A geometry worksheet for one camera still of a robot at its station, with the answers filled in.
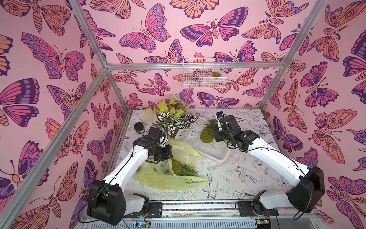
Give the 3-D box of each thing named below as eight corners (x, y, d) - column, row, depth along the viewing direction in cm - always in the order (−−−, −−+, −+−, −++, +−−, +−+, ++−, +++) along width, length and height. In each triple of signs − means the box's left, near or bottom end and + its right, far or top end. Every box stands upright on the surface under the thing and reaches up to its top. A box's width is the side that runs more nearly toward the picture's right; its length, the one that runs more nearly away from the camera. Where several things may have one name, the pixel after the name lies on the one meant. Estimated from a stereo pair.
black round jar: (135, 134, 107) (133, 129, 103) (137, 126, 112) (135, 121, 107) (143, 134, 107) (141, 129, 103) (145, 126, 112) (143, 121, 107)
